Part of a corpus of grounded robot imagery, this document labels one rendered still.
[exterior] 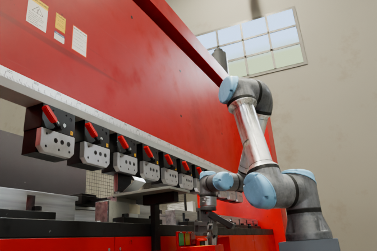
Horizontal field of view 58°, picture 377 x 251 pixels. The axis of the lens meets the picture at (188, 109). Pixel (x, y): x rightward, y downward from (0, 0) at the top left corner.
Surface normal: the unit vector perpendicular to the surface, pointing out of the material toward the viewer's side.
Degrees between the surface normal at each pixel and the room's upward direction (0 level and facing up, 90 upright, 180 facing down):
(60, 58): 90
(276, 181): 76
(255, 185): 97
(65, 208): 90
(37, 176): 90
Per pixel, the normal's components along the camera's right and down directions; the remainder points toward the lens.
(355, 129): -0.38, -0.32
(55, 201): 0.90, -0.22
